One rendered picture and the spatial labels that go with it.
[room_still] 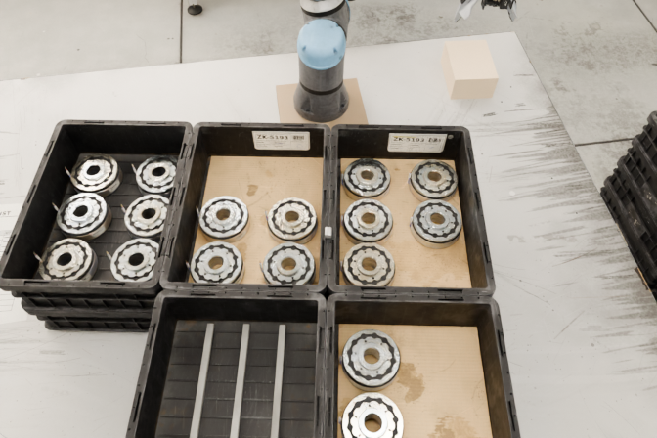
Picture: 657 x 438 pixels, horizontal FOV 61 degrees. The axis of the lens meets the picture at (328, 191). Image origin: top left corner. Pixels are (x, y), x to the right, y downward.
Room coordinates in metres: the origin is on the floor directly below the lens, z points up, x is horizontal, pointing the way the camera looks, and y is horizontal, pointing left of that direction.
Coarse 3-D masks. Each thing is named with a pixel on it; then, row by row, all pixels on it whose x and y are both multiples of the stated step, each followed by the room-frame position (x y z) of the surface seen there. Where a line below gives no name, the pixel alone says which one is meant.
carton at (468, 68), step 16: (448, 48) 1.25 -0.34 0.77; (464, 48) 1.25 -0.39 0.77; (480, 48) 1.25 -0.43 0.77; (448, 64) 1.20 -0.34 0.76; (464, 64) 1.18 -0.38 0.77; (480, 64) 1.18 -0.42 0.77; (448, 80) 1.17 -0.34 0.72; (464, 80) 1.12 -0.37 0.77; (480, 80) 1.12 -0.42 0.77; (496, 80) 1.12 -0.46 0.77; (464, 96) 1.12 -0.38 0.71; (480, 96) 1.12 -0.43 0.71
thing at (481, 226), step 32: (352, 128) 0.80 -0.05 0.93; (384, 128) 0.80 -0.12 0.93; (416, 128) 0.80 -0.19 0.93; (448, 128) 0.80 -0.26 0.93; (480, 224) 0.56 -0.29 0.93; (352, 288) 0.42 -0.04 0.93; (384, 288) 0.42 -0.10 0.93; (416, 288) 0.42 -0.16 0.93; (448, 288) 0.42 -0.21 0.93; (480, 288) 0.42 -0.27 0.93
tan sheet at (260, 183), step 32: (224, 160) 0.79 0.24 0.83; (256, 160) 0.79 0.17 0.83; (288, 160) 0.79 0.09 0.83; (320, 160) 0.79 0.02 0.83; (224, 192) 0.70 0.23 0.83; (256, 192) 0.70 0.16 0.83; (288, 192) 0.70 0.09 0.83; (320, 192) 0.70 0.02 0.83; (256, 224) 0.62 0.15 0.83; (320, 224) 0.62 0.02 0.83; (256, 256) 0.54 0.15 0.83
